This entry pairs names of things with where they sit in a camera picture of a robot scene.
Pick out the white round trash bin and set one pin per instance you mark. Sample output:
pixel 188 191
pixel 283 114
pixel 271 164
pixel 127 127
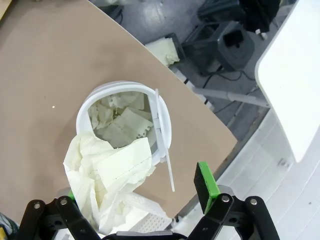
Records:
pixel 83 112

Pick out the large white desk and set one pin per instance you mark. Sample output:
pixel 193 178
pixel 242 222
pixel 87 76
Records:
pixel 295 75

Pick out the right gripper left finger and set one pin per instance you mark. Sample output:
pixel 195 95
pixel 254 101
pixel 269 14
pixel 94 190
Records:
pixel 62 212

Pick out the white box with foam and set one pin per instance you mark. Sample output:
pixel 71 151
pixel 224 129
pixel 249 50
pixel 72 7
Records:
pixel 162 47

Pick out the crumpled paper scraps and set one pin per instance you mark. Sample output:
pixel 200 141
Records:
pixel 125 122

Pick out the white perforated plastic basket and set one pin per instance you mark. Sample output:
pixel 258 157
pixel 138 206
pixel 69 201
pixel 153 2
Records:
pixel 150 215

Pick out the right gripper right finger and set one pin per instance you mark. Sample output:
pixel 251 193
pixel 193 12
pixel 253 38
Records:
pixel 207 190

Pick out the dark grey plastic stool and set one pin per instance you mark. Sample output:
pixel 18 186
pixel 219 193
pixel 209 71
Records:
pixel 235 45

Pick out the white paper sheet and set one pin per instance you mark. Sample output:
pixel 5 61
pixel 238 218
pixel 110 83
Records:
pixel 105 170

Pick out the white robot base platform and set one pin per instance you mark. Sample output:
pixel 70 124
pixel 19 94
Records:
pixel 262 162

